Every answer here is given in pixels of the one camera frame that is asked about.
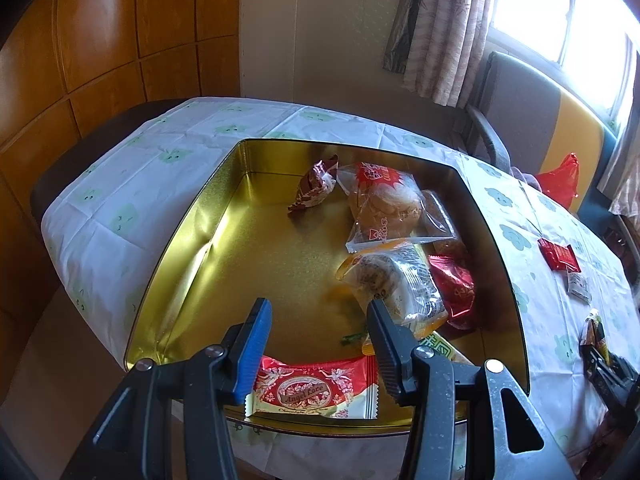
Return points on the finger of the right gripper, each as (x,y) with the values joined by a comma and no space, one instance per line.
(590,362)

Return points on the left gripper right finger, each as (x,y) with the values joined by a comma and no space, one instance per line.
(393,346)

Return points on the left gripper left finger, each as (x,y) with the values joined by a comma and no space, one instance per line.
(247,350)

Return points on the yellow black snack bag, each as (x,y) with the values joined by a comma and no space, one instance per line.
(593,335)

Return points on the green yellow cracker pack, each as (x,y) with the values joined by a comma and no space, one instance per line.
(433,341)

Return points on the red white Angel cake packet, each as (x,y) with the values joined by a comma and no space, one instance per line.
(346,389)

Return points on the pastry bag orange edge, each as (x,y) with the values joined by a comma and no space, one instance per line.
(398,274)

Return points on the white label snack packet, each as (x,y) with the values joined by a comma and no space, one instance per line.
(577,286)

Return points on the small shiny red snack packet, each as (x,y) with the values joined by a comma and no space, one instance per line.
(456,286)

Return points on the red gold cake packet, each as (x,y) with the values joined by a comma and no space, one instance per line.
(558,257)

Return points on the bread bun clear red bag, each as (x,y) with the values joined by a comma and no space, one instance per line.
(387,204)

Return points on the dark maroon snack packet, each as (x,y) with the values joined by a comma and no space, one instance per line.
(316,185)

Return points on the maroon gold tin box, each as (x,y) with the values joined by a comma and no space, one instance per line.
(238,243)

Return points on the red plastic bag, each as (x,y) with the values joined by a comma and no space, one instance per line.
(560,184)

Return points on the right beige patterned curtain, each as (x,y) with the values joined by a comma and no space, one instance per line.
(620,182)

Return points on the beige patterned curtain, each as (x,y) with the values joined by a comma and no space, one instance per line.
(620,182)
(437,46)

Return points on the pink cloth on chair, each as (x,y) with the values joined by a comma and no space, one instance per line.
(529,179)

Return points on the grey yellow blue armchair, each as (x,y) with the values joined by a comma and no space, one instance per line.
(521,118)

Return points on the left beige patterned curtain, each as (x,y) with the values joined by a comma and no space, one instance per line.
(437,46)

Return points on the wooden panel wardrobe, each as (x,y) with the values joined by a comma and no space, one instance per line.
(67,67)

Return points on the window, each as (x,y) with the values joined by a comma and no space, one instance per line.
(587,46)

